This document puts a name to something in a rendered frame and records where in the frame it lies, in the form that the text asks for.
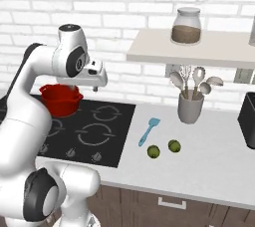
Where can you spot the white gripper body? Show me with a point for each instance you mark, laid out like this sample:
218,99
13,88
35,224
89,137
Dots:
96,80

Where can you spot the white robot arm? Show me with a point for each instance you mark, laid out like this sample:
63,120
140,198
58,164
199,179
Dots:
20,131

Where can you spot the red pot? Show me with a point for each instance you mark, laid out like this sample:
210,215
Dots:
63,103

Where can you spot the blue spatula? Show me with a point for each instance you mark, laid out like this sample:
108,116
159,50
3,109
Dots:
148,131

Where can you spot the green lime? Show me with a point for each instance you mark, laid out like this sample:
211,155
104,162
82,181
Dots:
153,151
174,146

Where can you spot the grey utensil pot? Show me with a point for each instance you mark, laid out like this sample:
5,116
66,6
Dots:
190,110

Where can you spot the black hob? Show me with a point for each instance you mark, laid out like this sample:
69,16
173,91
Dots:
109,131

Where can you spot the grey hob knob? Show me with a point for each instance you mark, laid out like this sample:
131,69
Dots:
96,156
70,152
43,148

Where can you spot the metal whisk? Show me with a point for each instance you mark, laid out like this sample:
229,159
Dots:
186,73

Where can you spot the white slotted spoon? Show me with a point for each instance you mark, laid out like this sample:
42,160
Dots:
198,74

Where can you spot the glass jar with brown filling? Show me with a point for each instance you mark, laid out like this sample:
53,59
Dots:
186,30

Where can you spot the small white ladle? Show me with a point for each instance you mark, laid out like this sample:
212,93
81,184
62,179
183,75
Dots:
204,88

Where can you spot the brown cupboard door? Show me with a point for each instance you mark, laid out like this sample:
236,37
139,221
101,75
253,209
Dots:
232,216
113,204

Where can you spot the white serving spoon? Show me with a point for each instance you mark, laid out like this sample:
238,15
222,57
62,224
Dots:
214,80

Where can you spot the brown drawer front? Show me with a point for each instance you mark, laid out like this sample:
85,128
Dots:
146,211

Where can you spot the black appliance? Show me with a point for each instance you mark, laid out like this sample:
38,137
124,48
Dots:
248,121

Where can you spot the grey wall socket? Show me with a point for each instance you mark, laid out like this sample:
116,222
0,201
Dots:
244,75
172,70

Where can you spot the white wall shelf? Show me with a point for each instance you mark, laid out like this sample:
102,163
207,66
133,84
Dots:
212,50

